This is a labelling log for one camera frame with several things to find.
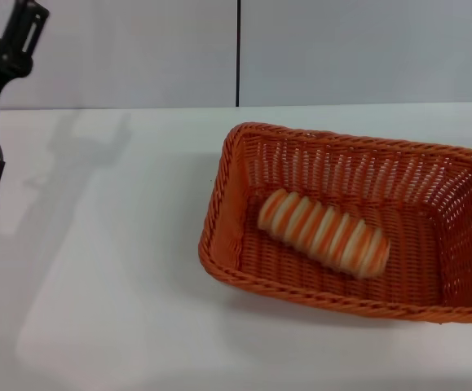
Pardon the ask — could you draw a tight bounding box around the orange white striped bread roll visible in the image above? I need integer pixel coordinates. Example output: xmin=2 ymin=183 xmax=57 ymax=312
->
xmin=258 ymin=187 xmax=391 ymax=280

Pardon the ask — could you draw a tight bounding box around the orange woven rectangular basket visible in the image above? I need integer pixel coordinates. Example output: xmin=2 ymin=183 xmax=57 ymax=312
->
xmin=197 ymin=121 xmax=472 ymax=326

